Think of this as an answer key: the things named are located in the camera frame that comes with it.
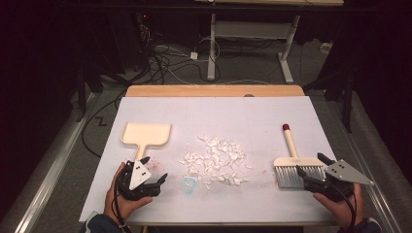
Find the white metal frame desk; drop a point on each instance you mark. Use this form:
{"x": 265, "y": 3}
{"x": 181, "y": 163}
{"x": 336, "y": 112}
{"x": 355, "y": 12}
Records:
{"x": 252, "y": 29}

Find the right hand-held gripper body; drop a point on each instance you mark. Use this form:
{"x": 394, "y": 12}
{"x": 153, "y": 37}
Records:
{"x": 343, "y": 173}

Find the cream hand brush red tip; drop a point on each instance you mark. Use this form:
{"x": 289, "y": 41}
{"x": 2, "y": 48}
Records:
{"x": 298, "y": 161}

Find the cream plastic dustpan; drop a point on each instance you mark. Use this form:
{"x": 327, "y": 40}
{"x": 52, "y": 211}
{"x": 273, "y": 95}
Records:
{"x": 146, "y": 136}

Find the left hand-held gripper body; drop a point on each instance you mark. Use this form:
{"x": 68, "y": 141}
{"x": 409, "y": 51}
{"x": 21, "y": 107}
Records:
{"x": 139, "y": 173}

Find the person's left hand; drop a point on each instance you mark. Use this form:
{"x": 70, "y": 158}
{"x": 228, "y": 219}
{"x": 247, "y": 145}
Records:
{"x": 128, "y": 204}

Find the small white box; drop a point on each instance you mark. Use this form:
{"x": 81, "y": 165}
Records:
{"x": 326, "y": 48}

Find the person's right hand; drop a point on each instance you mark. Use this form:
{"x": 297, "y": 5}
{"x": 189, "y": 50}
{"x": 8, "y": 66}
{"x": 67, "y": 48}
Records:
{"x": 340, "y": 210}

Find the white table mat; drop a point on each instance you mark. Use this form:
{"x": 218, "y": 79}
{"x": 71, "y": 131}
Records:
{"x": 220, "y": 116}

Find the black metal stand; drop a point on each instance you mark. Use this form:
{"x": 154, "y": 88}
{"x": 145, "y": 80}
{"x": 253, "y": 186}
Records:
{"x": 347, "y": 103}
{"x": 81, "y": 93}

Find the white power adapter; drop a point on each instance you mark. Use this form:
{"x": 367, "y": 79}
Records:
{"x": 193, "y": 55}

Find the pile of white paper scraps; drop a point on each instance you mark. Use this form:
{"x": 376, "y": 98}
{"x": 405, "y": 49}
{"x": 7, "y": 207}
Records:
{"x": 215, "y": 161}

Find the metal floor rail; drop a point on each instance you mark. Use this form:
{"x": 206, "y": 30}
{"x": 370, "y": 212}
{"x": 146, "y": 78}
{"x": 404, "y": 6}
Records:
{"x": 55, "y": 168}
{"x": 366, "y": 155}

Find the wooden table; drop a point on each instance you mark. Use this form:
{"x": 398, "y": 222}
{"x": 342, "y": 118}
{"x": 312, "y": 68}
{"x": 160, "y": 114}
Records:
{"x": 194, "y": 90}

